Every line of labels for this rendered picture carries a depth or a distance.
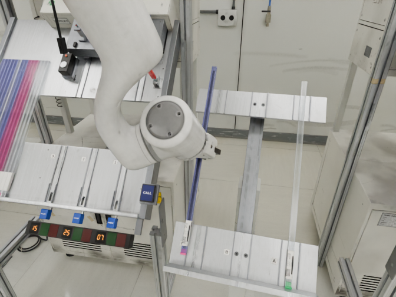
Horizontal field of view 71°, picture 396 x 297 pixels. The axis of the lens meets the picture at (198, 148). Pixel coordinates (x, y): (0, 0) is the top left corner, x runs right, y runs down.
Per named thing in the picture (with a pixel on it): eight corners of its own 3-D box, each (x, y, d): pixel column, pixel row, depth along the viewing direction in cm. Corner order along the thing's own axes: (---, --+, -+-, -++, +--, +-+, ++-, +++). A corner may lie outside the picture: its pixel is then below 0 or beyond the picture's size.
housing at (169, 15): (176, 42, 107) (168, 13, 94) (60, 38, 114) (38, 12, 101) (179, 25, 109) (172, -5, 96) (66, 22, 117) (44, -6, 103)
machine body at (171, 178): (178, 279, 143) (172, 182, 113) (55, 259, 154) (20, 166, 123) (199, 198, 199) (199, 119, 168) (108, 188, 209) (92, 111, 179)
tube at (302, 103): (290, 288, 62) (291, 289, 61) (284, 286, 62) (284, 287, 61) (306, 83, 74) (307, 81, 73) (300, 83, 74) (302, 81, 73)
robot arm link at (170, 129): (168, 167, 54) (211, 149, 53) (142, 158, 41) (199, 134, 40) (154, 128, 56) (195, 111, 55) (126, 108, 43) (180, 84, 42)
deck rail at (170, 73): (150, 220, 86) (144, 218, 81) (144, 219, 87) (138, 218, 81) (182, 31, 107) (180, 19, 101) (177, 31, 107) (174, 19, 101)
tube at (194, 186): (186, 254, 67) (185, 255, 66) (181, 253, 67) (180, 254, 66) (217, 68, 79) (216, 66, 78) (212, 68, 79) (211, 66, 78)
